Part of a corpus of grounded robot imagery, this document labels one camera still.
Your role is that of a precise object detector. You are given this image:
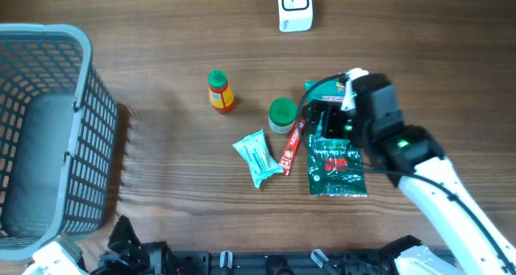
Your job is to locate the green glove package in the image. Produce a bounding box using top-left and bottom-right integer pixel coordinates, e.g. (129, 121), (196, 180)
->
(302, 79), (367, 197)

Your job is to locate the green lid white jar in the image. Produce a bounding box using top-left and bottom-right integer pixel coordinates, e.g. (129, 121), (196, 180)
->
(268, 98), (297, 134)

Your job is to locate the red stick sachet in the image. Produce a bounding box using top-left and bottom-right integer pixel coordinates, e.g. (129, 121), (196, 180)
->
(279, 118), (306, 176)

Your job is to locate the teal white sachet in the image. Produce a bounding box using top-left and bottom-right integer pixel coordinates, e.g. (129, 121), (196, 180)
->
(233, 130), (284, 189)

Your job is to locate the red sauce bottle green cap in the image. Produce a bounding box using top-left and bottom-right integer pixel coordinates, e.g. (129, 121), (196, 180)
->
(208, 69), (235, 114)

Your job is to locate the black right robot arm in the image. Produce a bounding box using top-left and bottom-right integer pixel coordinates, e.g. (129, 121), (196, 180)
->
(297, 69), (515, 274)

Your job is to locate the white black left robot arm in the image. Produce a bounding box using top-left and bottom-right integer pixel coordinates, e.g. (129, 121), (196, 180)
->
(23, 216), (184, 275)

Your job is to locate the white barcode scanner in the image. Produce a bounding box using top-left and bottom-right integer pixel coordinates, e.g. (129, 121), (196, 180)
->
(277, 0), (314, 33)

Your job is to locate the grey plastic mesh basket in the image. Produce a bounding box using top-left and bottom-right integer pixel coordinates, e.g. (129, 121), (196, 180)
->
(1, 23), (119, 261)

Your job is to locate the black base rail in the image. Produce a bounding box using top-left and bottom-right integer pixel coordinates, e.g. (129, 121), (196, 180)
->
(173, 249), (394, 275)

